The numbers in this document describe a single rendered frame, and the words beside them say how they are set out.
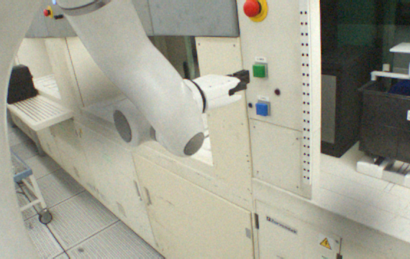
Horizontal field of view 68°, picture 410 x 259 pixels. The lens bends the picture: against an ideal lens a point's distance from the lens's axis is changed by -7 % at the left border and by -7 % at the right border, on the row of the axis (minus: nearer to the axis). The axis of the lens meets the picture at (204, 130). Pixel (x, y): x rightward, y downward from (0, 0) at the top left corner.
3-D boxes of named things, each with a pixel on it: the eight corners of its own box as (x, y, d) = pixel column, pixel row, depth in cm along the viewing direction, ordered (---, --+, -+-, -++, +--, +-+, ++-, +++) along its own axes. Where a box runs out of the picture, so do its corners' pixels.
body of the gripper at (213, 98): (175, 112, 71) (212, 96, 78) (207, 121, 64) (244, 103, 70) (169, 79, 68) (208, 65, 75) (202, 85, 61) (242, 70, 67)
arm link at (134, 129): (198, 96, 59) (167, 75, 65) (137, 121, 52) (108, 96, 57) (195, 132, 65) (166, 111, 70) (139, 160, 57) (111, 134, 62)
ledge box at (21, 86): (1, 100, 267) (-9, 71, 256) (32, 90, 282) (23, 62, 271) (6, 106, 244) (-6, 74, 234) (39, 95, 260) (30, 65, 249)
